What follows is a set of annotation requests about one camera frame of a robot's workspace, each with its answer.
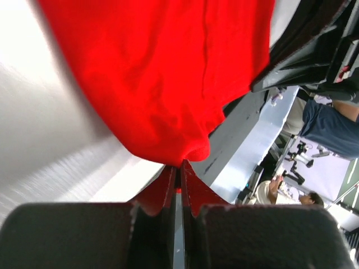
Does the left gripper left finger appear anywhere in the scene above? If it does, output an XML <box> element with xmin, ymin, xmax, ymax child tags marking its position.
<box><xmin>1</xmin><ymin>166</ymin><xmax>176</xmax><ymax>268</ymax></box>

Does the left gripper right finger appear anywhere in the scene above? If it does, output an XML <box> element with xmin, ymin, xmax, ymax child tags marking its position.
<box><xmin>181</xmin><ymin>162</ymin><xmax>353</xmax><ymax>268</ymax></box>

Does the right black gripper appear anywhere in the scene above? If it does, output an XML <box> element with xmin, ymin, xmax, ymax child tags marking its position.
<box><xmin>251</xmin><ymin>1</ymin><xmax>358</xmax><ymax>101</ymax></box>

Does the red t shirt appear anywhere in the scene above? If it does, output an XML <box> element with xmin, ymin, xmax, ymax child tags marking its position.
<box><xmin>39</xmin><ymin>1</ymin><xmax>275</xmax><ymax>166</ymax></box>

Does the seated person white shirt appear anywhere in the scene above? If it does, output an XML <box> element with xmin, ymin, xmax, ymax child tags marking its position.
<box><xmin>253</xmin><ymin>177</ymin><xmax>324</xmax><ymax>207</ymax></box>

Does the person in blue shirt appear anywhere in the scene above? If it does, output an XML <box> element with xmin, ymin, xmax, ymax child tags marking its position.
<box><xmin>283</xmin><ymin>98</ymin><xmax>358</xmax><ymax>160</ymax></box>

